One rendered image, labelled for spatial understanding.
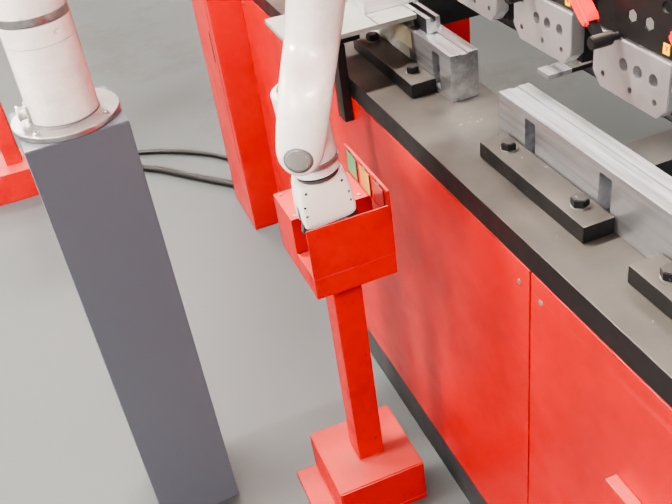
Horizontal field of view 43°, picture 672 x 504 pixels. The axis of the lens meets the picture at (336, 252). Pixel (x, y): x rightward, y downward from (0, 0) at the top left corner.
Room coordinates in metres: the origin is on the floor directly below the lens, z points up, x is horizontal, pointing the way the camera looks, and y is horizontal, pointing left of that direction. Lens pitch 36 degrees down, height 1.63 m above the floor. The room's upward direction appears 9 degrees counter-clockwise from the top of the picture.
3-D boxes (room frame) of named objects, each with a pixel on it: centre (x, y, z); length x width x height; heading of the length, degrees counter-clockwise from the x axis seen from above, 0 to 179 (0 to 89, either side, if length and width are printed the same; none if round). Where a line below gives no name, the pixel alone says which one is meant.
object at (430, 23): (1.70, -0.23, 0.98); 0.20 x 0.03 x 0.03; 16
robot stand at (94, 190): (1.41, 0.43, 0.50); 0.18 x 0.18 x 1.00; 21
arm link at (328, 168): (1.28, 0.01, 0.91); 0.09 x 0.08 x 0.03; 107
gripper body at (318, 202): (1.28, 0.01, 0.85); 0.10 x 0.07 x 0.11; 107
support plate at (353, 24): (1.69, -0.08, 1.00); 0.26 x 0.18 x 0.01; 106
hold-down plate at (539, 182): (1.13, -0.34, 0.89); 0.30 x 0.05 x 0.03; 16
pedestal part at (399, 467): (1.33, 0.03, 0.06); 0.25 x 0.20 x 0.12; 107
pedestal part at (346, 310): (1.34, 0.00, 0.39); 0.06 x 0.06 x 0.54; 17
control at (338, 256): (1.34, 0.00, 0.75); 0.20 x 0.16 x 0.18; 17
